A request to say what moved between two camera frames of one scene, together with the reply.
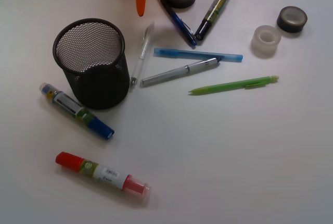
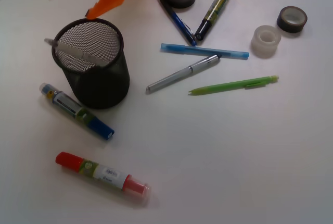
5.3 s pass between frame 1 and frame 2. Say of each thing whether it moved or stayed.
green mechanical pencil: stayed
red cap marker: stayed
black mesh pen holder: stayed
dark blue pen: stayed
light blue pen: moved
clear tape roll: stayed
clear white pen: moved
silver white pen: moved
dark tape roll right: stayed
